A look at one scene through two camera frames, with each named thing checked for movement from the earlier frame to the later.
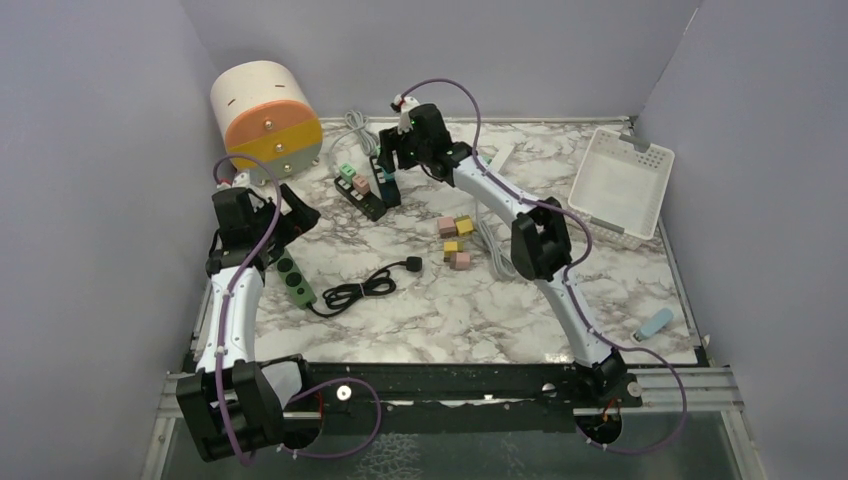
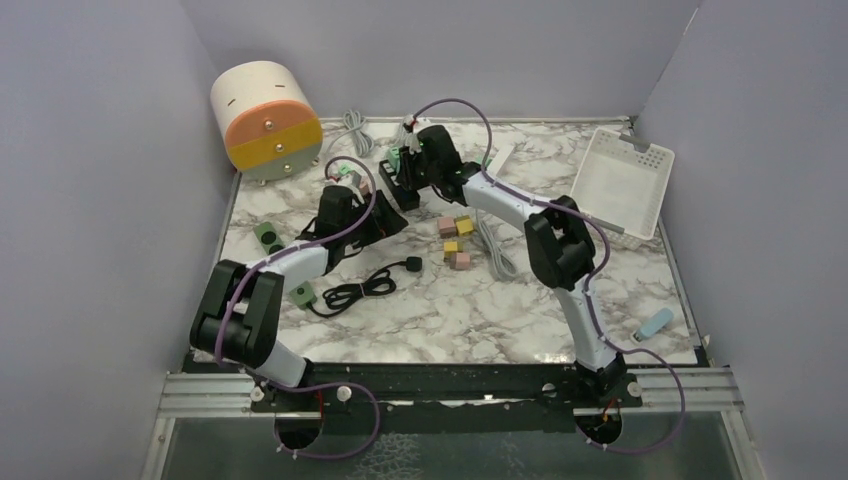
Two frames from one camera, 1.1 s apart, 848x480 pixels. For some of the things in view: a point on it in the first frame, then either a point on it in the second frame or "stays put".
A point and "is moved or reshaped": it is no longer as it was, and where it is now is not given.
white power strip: [498, 160] stays put
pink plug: [447, 227] stays put
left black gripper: [298, 221] to [389, 222]
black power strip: [387, 189] is moved or reshaped
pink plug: [460, 261] stays put
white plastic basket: [618, 188] stays put
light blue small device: [654, 324] stays put
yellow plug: [463, 225] stays put
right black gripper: [387, 141] to [405, 160]
